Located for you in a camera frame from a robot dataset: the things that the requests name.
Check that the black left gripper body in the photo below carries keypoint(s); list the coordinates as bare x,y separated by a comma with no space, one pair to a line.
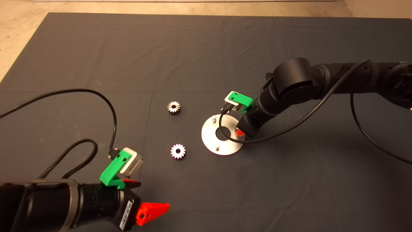
103,204

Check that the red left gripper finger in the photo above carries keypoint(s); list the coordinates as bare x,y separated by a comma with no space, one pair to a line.
132,184
149,211

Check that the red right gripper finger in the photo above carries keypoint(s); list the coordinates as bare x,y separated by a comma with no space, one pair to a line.
239,132

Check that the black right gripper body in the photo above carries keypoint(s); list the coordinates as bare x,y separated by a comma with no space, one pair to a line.
256,119

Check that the small steel planetary gear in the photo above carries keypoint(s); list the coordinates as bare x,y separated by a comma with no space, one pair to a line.
170,109
173,152

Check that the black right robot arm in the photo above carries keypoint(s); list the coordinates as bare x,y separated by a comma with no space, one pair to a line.
293,80

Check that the round metal carrier plate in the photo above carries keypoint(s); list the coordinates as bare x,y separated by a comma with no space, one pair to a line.
210,141

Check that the dark grey table cloth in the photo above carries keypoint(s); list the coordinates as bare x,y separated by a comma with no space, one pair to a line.
206,48

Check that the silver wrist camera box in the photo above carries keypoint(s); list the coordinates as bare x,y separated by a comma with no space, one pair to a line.
132,164
236,106

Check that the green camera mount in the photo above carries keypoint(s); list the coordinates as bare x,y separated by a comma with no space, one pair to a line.
109,177
241,98

